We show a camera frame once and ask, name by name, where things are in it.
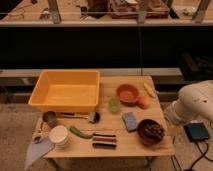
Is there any small metal spoon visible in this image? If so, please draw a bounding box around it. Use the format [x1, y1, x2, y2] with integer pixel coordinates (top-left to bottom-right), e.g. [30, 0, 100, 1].
[33, 122, 44, 144]

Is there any striped black red block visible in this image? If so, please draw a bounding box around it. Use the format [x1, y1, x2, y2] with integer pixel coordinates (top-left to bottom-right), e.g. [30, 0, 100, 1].
[92, 134, 117, 149]

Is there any white paper cup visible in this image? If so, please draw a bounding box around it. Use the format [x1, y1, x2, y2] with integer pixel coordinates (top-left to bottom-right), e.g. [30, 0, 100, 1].
[49, 125, 69, 147]

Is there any black box on floor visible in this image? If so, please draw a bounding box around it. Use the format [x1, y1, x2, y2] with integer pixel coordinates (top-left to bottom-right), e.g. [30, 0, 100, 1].
[184, 123, 210, 142]

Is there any blue sponge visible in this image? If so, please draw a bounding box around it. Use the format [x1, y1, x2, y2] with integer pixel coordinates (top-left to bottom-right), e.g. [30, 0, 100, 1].
[122, 112, 137, 132]

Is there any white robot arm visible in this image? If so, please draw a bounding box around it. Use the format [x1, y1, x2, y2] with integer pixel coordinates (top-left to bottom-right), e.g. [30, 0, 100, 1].
[164, 80, 213, 125]

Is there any grey cloth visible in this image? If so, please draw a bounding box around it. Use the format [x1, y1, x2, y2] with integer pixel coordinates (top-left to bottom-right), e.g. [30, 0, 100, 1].
[24, 138, 54, 171]

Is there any yellow corn cob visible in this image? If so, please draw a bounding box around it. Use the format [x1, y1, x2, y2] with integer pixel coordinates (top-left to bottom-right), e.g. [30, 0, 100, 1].
[143, 83, 156, 98]

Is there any metal cup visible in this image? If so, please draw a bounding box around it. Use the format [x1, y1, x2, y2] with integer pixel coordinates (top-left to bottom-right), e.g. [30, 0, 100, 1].
[42, 111, 57, 128]

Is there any wooden table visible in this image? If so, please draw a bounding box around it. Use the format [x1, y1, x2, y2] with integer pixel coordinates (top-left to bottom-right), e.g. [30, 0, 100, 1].
[32, 75, 176, 159]

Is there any yellow plastic tub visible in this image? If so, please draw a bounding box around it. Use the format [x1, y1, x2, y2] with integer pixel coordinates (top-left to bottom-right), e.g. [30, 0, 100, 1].
[28, 70, 100, 113]

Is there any black handled brush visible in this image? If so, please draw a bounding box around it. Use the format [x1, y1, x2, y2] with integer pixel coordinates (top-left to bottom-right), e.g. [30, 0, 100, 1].
[61, 112, 101, 124]

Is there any dark brown bowl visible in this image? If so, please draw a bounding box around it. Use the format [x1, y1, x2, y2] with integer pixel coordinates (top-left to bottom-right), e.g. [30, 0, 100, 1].
[137, 119, 163, 146]

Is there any green chili pepper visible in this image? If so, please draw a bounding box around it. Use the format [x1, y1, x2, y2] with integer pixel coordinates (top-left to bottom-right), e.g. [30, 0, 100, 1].
[69, 126, 93, 139]

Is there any green plastic cup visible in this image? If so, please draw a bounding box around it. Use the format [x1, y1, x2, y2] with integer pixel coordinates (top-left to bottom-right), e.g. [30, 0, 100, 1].
[108, 97, 120, 113]

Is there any orange bowl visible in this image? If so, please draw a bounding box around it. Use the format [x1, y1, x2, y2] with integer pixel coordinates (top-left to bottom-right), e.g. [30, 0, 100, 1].
[116, 84, 139, 105]

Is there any orange peach fruit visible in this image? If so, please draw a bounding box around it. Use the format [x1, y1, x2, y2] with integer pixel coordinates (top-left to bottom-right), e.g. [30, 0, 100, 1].
[137, 96, 150, 109]

